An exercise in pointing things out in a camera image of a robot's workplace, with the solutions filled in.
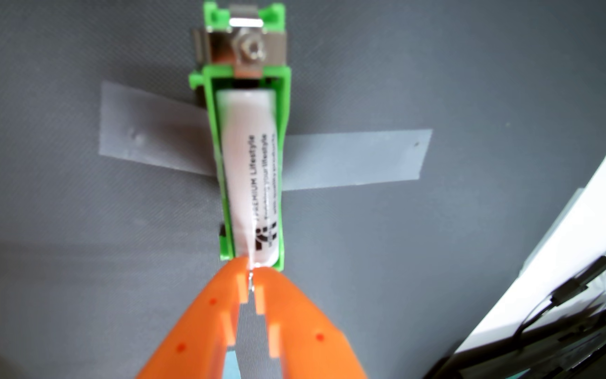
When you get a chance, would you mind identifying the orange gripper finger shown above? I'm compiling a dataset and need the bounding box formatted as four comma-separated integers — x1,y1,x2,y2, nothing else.
252,266,369,379
135,258,251,379

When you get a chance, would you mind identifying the white cylindrical battery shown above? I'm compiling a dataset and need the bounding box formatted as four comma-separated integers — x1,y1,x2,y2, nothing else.
215,88,282,269

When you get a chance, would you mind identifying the green battery holder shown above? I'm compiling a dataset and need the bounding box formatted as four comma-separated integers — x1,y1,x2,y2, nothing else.
188,1,292,272

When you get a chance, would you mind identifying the light blue tape square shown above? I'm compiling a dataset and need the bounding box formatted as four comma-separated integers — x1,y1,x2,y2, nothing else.
222,350,242,379

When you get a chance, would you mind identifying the dark grey mat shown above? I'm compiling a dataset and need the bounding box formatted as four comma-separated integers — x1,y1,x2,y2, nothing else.
0,0,606,379

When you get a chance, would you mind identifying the grey tape strip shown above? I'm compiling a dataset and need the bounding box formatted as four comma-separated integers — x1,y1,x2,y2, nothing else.
281,129,433,191
98,80,217,176

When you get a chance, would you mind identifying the black cable with adapter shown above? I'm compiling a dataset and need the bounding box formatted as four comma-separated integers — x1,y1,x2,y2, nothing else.
513,239,606,338

